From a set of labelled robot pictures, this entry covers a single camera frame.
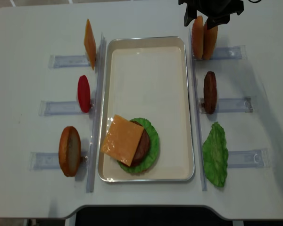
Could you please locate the standing red tomato slice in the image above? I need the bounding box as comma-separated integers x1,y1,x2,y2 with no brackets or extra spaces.
77,75,91,113

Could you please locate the clear holder for buns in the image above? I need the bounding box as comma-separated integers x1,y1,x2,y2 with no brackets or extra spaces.
192,45,247,61

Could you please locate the clear holder for cut bun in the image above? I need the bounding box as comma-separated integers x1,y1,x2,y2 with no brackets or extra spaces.
29,151,88,171

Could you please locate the burger bun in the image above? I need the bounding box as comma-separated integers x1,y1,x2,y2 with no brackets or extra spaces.
191,16,204,59

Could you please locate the clear holder for cheese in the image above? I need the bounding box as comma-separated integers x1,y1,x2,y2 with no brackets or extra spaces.
49,55,90,69

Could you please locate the standing brown meat patty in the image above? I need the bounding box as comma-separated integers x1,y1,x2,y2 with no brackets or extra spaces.
203,71,217,114

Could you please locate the standing yellow cheese slice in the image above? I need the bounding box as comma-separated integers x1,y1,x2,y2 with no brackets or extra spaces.
83,19,97,70

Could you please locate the flat yellow cheese slice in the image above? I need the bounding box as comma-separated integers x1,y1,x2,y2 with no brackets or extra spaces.
100,115,144,166

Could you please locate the clear holder for patty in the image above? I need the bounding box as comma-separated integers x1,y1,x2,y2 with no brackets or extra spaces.
214,96,258,113

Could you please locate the brown meat patty in burger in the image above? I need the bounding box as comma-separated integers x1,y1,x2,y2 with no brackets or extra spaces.
130,129,150,167

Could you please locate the right long clear acrylic rail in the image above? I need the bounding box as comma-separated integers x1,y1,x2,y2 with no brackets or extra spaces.
189,28,207,191

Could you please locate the left long clear acrylic rail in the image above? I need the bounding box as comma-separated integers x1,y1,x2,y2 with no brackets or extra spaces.
86,34,107,193

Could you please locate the green lettuce leaf in burger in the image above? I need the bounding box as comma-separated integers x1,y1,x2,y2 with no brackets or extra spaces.
118,118,160,174

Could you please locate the white rectangular metal tray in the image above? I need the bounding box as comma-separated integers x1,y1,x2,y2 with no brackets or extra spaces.
98,36,195,183

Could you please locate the clear holder for lettuce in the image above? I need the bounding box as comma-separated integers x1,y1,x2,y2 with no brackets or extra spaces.
228,148,269,169

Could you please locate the clear holder for tomato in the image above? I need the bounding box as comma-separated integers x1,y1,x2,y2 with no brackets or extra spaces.
39,101,93,116

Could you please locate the standing green lettuce leaf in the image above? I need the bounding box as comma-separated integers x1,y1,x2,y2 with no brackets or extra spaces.
202,122,229,187

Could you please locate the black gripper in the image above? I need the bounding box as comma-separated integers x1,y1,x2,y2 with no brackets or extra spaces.
178,0,244,29

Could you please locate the long clear acrylic rail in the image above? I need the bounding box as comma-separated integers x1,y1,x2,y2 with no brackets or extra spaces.
189,28,207,191
86,34,107,193

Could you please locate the standing bun cut side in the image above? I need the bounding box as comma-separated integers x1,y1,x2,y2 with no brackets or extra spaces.
58,126,81,177

